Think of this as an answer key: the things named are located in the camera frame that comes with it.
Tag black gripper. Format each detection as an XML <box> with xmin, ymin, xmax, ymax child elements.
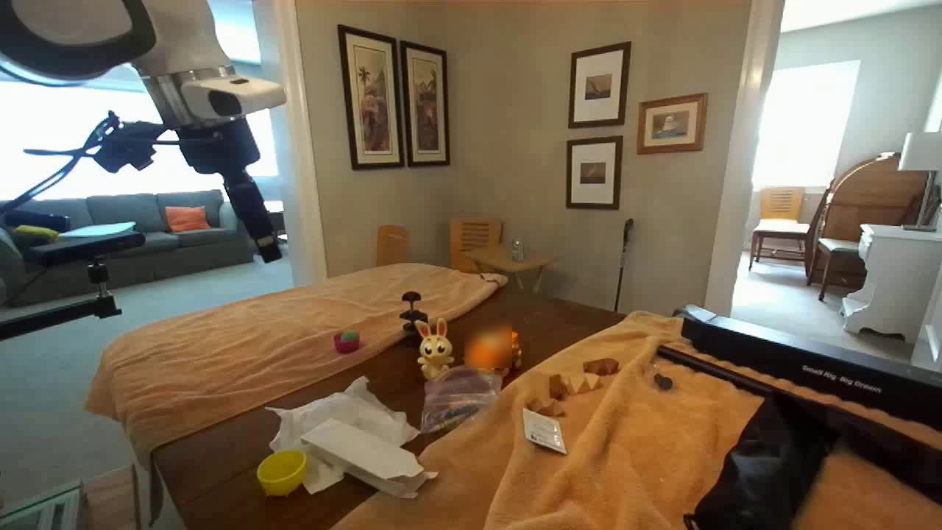
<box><xmin>178</xmin><ymin>119</ymin><xmax>283</xmax><ymax>263</ymax></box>

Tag black clamp object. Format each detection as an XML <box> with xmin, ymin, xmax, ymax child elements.
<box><xmin>399</xmin><ymin>293</ymin><xmax>427</xmax><ymax>338</ymax></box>

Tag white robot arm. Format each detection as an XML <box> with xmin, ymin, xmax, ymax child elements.
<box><xmin>0</xmin><ymin>0</ymin><xmax>284</xmax><ymax>263</ymax></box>

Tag grey sofa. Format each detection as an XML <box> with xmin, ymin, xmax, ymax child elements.
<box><xmin>0</xmin><ymin>188</ymin><xmax>252</xmax><ymax>306</ymax></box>

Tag orange sofa cushion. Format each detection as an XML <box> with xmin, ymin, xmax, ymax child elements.
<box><xmin>165</xmin><ymin>207</ymin><xmax>209</xmax><ymax>232</ymax></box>

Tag pink cup with green ball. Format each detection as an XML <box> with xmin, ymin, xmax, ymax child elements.
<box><xmin>331</xmin><ymin>329</ymin><xmax>359</xmax><ymax>353</ymax></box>

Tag tall framed picture left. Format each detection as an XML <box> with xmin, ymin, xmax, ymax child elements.
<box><xmin>339</xmin><ymin>26</ymin><xmax>403</xmax><ymax>170</ymax></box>

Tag tall framed picture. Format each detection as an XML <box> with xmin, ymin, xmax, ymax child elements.
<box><xmin>339</xmin><ymin>26</ymin><xmax>403</xmax><ymax>170</ymax></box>
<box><xmin>399</xmin><ymin>41</ymin><xmax>450</xmax><ymax>166</ymax></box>

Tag orange towel on left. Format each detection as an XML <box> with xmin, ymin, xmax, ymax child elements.
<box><xmin>84</xmin><ymin>263</ymin><xmax>502</xmax><ymax>462</ymax></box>

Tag orange towel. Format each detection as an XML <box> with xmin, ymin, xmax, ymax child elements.
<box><xmin>84</xmin><ymin>263</ymin><xmax>502</xmax><ymax>462</ymax></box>
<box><xmin>334</xmin><ymin>312</ymin><xmax>942</xmax><ymax>530</ymax></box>

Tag white crumpled tissue paper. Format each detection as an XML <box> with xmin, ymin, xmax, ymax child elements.
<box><xmin>268</xmin><ymin>377</ymin><xmax>417</xmax><ymax>496</ymax></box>

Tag wooden folding table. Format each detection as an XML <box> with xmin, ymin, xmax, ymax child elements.
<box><xmin>446</xmin><ymin>219</ymin><xmax>548</xmax><ymax>293</ymax></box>

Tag white paper bag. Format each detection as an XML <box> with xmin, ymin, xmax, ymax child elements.
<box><xmin>302</xmin><ymin>419</ymin><xmax>436</xmax><ymax>499</ymax></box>

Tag tall framed picture right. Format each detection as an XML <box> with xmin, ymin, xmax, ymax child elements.
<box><xmin>399</xmin><ymin>41</ymin><xmax>450</xmax><ymax>166</ymax></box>

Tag yellow plastic bowl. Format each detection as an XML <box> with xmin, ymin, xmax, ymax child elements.
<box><xmin>256</xmin><ymin>450</ymin><xmax>305</xmax><ymax>499</ymax></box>

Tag clear plastic bag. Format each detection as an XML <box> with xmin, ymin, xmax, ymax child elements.
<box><xmin>421</xmin><ymin>365</ymin><xmax>502</xmax><ymax>432</ymax></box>

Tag orange tiger toy car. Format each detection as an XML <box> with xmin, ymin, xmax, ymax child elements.
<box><xmin>465</xmin><ymin>326</ymin><xmax>520</xmax><ymax>374</ymax></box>

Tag lower small framed picture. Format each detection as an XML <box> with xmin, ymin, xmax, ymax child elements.
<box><xmin>565</xmin><ymin>135</ymin><xmax>621</xmax><ymax>210</ymax></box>

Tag small framed picture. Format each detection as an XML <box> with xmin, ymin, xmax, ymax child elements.
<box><xmin>567</xmin><ymin>41</ymin><xmax>633</xmax><ymax>128</ymax></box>
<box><xmin>565</xmin><ymin>135</ymin><xmax>621</xmax><ymax>210</ymax></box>

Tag small white card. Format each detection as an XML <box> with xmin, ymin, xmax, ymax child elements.
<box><xmin>520</xmin><ymin>409</ymin><xmax>565</xmax><ymax>455</ymax></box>

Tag brown wooden blocks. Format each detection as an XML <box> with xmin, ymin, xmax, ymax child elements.
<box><xmin>527</xmin><ymin>359</ymin><xmax>621</xmax><ymax>419</ymax></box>

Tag upper small framed picture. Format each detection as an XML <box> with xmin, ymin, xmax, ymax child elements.
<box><xmin>567</xmin><ymin>41</ymin><xmax>633</xmax><ymax>128</ymax></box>

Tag orange towel on right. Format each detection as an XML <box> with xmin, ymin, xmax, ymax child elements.
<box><xmin>334</xmin><ymin>312</ymin><xmax>942</xmax><ymax>530</ymax></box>

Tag wood framed landscape picture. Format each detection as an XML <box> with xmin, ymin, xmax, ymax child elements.
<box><xmin>636</xmin><ymin>94</ymin><xmax>705</xmax><ymax>154</ymax></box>

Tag wooden chair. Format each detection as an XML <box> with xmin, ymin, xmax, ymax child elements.
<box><xmin>805</xmin><ymin>154</ymin><xmax>926</xmax><ymax>294</ymax></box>

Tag black keyboard case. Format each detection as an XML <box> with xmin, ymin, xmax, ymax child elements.
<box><xmin>679</xmin><ymin>306</ymin><xmax>942</xmax><ymax>430</ymax></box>

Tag white cabinet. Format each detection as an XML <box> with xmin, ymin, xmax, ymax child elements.
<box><xmin>840</xmin><ymin>225</ymin><xmax>942</xmax><ymax>343</ymax></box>

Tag black cable bundle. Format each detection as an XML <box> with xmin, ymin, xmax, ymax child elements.
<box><xmin>0</xmin><ymin>109</ymin><xmax>185</xmax><ymax>219</ymax></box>

